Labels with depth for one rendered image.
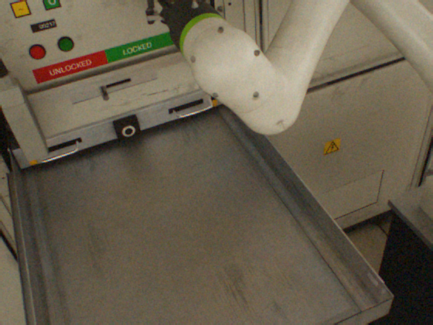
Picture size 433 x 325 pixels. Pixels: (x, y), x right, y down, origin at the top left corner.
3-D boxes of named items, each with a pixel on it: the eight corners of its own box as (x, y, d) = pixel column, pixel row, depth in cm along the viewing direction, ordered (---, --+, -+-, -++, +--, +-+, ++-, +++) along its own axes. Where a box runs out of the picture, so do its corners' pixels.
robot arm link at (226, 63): (247, 31, 66) (192, 88, 69) (291, 79, 75) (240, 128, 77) (208, -7, 76) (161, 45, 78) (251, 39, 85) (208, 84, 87)
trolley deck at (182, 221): (389, 313, 89) (394, 295, 85) (56, 470, 75) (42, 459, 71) (237, 115, 136) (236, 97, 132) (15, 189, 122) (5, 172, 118)
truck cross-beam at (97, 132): (226, 103, 128) (223, 83, 124) (21, 169, 116) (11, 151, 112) (218, 93, 132) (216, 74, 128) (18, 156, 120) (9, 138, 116)
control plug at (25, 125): (49, 155, 105) (20, 90, 93) (27, 163, 104) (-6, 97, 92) (45, 135, 111) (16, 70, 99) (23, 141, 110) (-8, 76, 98)
